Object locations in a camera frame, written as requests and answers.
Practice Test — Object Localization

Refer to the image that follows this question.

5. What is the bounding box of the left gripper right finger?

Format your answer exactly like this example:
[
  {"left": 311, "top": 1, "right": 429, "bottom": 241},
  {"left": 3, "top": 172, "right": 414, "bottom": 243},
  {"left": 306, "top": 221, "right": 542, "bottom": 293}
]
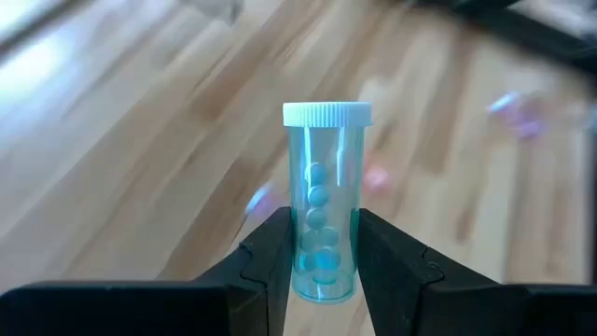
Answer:
[{"left": 357, "top": 208, "right": 597, "bottom": 336}]

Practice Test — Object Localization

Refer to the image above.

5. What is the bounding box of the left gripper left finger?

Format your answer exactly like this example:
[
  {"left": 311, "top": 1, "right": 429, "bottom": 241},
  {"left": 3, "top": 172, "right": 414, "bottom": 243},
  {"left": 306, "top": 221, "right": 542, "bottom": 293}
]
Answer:
[{"left": 0, "top": 207, "right": 294, "bottom": 336}]

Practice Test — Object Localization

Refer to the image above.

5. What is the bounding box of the red medicine bottle white cap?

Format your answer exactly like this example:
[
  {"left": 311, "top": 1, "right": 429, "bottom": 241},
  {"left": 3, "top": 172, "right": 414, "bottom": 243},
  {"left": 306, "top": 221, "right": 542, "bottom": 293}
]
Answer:
[{"left": 362, "top": 161, "right": 393, "bottom": 197}]

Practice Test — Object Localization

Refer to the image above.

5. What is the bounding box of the purple medicine bottle white cap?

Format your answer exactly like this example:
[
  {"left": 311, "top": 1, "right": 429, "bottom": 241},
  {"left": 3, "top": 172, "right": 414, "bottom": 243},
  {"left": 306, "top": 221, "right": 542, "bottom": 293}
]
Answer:
[
  {"left": 244, "top": 181, "right": 293, "bottom": 225},
  {"left": 484, "top": 91, "right": 549, "bottom": 141}
]

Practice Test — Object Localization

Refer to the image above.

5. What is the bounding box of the teal medicine bottle white cap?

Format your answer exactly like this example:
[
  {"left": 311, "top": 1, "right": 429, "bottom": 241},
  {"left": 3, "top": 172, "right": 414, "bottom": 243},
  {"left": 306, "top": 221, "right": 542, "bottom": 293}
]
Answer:
[{"left": 282, "top": 101, "right": 373, "bottom": 305}]

